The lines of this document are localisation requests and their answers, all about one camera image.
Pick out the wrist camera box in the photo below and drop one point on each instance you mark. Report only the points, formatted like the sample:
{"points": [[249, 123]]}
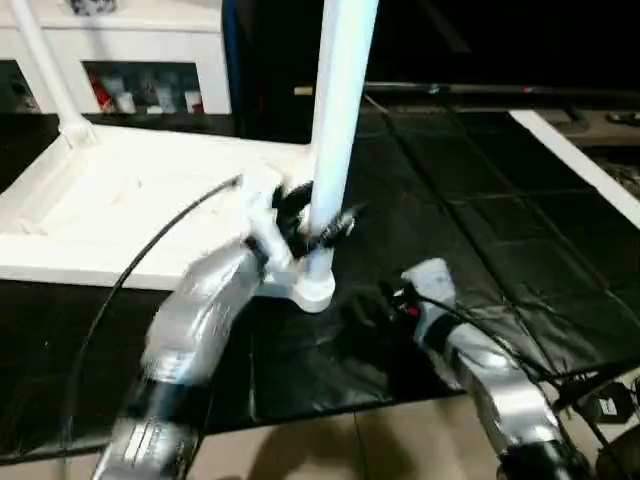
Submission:
{"points": [[430, 280], [262, 230]]}

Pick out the white glass-door cabinet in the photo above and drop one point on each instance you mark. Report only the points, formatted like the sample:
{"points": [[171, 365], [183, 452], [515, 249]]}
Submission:
{"points": [[150, 45]]}

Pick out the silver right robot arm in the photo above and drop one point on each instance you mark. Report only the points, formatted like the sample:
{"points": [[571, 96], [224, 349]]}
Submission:
{"points": [[490, 380]]}

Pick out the black floor power adapter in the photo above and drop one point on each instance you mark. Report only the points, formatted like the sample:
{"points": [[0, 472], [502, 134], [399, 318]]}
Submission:
{"points": [[610, 405]]}

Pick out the small tan box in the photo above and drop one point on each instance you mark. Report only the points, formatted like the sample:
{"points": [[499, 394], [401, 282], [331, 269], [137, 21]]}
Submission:
{"points": [[303, 91]]}

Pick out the small white cup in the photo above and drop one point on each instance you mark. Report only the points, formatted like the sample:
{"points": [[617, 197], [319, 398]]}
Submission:
{"points": [[193, 102]]}

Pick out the black work mat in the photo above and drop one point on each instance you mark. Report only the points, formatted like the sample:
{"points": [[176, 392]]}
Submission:
{"points": [[480, 200]]}

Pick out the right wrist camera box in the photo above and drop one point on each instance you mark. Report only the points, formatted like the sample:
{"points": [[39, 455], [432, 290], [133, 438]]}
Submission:
{"points": [[430, 280]]}

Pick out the white flat strip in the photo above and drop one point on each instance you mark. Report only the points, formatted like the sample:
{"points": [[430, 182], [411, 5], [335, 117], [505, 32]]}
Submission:
{"points": [[570, 150]]}

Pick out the grey crumpled object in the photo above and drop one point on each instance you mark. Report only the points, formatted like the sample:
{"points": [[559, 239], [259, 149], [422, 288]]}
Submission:
{"points": [[92, 5]]}

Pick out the white plastic table top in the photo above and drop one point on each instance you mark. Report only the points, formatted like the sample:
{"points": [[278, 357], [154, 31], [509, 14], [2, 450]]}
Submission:
{"points": [[120, 200]]}

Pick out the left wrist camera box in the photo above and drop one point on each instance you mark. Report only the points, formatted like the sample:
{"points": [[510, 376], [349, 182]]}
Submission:
{"points": [[262, 230]]}

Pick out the white plastic table leg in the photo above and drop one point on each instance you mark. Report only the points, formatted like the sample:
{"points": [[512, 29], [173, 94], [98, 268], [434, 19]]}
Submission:
{"points": [[340, 100], [45, 60]]}

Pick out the dark long rail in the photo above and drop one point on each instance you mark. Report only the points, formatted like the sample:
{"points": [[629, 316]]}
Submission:
{"points": [[480, 92]]}

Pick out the black flat remote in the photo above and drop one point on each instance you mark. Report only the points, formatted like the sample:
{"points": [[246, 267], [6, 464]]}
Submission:
{"points": [[622, 118]]}

